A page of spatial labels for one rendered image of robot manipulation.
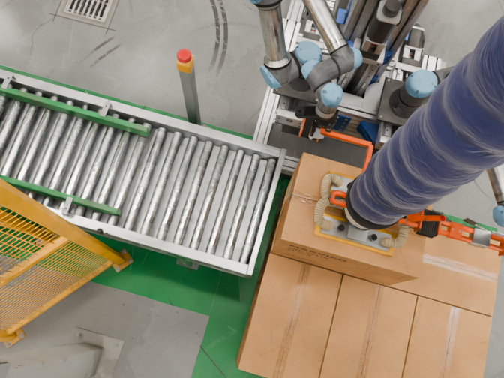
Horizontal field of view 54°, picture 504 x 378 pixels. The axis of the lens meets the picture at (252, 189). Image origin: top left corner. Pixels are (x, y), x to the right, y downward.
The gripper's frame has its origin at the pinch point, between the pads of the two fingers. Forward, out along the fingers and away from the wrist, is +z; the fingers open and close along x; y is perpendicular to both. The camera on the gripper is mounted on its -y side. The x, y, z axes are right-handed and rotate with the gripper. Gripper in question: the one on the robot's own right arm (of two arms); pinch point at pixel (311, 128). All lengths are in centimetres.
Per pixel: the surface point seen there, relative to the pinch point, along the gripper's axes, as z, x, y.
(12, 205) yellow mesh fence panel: -44, -69, -84
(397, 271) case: 14, -46, 50
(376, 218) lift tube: -22, -36, 29
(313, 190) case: 13.1, -22.0, 8.4
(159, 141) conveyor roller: 65, -3, -75
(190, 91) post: 48, 23, -64
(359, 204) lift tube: -20.6, -32.5, 22.3
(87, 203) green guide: 56, -48, -97
